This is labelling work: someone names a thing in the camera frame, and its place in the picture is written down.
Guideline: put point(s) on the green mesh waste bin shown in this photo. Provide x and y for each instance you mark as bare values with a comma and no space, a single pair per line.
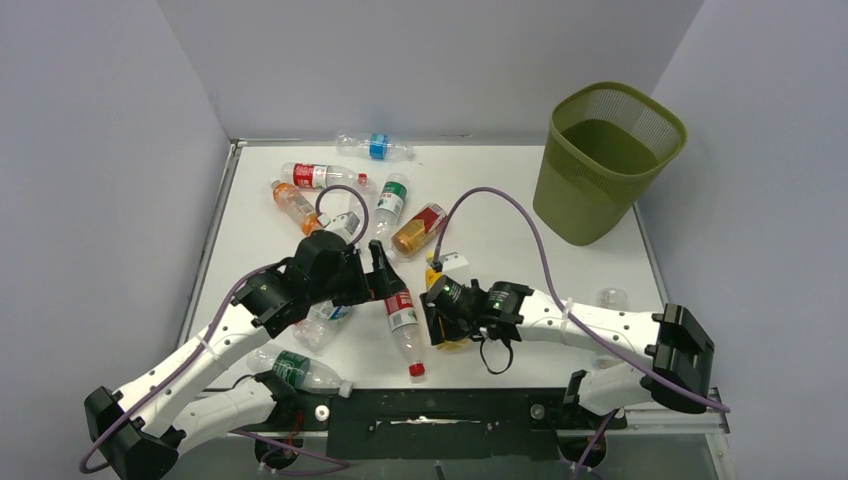
605,146

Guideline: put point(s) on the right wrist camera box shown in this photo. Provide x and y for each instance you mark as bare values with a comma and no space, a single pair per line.
454,265

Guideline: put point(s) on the amber tea bottle red label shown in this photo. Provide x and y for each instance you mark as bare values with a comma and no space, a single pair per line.
416,233

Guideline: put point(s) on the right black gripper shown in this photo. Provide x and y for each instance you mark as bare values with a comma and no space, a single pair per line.
443,328

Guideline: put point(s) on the yellow honey pomelo drink bottle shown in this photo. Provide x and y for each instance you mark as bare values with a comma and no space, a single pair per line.
430,275

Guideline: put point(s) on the crushed clear bottle white cap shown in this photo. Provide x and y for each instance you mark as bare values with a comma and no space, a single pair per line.
321,325

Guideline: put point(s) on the clear bottle blue label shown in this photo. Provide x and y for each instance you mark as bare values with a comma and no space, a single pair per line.
374,146

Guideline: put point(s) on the clear bottle red cap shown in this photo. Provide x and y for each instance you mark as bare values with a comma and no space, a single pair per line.
405,331

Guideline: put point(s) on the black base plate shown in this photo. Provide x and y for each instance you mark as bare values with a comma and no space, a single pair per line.
539,424

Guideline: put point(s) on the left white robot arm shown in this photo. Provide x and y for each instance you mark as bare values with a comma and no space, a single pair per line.
144,426

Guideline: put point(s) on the clear bottle red label top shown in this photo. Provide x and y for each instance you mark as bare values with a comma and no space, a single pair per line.
312,176

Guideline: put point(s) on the clear bottle dark green label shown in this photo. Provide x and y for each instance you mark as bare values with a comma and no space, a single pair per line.
299,371

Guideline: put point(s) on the clear water bottle blue cap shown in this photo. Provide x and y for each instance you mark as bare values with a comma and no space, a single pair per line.
612,298

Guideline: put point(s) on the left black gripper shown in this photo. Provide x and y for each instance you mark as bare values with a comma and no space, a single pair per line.
384,282

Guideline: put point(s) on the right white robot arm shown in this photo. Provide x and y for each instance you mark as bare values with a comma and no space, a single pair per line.
665,357

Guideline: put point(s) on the orange drink bottle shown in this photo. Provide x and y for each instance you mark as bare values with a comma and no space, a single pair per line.
297,207

